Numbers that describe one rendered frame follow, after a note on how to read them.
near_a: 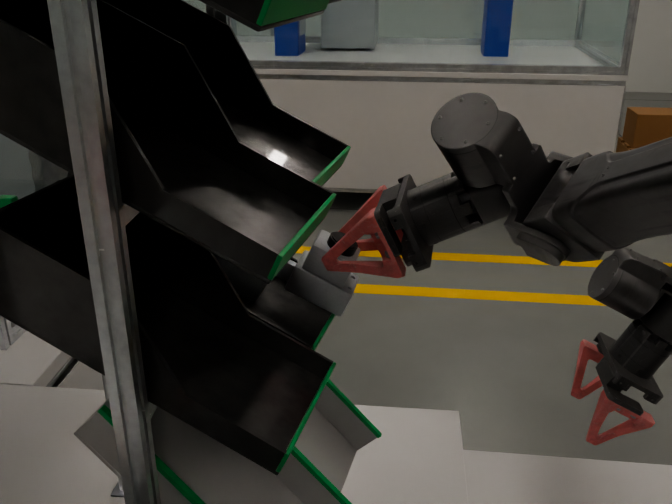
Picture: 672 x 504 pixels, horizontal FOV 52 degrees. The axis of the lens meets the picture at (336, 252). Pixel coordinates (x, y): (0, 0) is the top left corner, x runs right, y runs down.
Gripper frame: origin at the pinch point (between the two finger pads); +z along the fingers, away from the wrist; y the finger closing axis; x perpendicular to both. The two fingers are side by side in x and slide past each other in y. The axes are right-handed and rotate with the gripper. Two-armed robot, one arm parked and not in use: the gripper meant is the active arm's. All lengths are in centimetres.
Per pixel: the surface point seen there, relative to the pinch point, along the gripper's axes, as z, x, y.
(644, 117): -87, 151, -499
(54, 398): 66, 13, -24
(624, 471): -15, 54, -23
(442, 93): 27, 46, -355
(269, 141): 1.3, -12.5, -1.5
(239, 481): 14.6, 13.4, 13.4
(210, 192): 0.8, -13.0, 15.6
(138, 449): 11.6, 0.5, 25.0
